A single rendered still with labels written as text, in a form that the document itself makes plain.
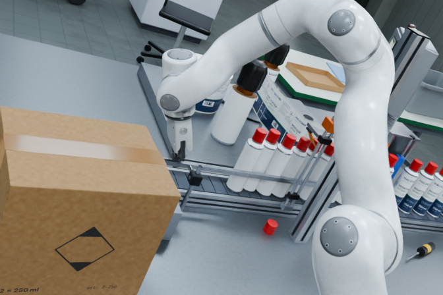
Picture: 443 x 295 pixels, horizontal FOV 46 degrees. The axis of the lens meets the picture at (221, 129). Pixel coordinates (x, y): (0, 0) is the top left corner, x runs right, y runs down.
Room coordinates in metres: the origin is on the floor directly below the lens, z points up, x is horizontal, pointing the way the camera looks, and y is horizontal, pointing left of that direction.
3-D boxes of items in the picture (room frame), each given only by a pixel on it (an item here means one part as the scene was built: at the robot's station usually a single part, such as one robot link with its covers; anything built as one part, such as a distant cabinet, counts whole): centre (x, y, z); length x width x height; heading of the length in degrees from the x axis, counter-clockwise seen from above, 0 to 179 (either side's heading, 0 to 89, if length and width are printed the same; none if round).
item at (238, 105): (1.61, -0.02, 1.03); 0.09 x 0.09 x 0.30
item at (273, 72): (2.02, -0.07, 1.04); 0.09 x 0.09 x 0.29
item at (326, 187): (1.31, -0.34, 1.17); 0.04 x 0.04 x 0.67; 30
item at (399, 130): (1.71, -0.54, 1.14); 0.14 x 0.11 x 0.01; 120
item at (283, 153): (1.39, -0.19, 0.98); 0.05 x 0.05 x 0.20
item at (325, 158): (1.47, -0.32, 0.98); 0.05 x 0.05 x 0.20
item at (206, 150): (1.86, -0.11, 0.86); 0.80 x 0.67 x 0.05; 120
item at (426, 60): (1.39, -0.36, 1.38); 0.17 x 0.10 x 0.19; 175
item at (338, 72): (3.46, -0.63, 0.81); 0.32 x 0.24 x 0.01; 17
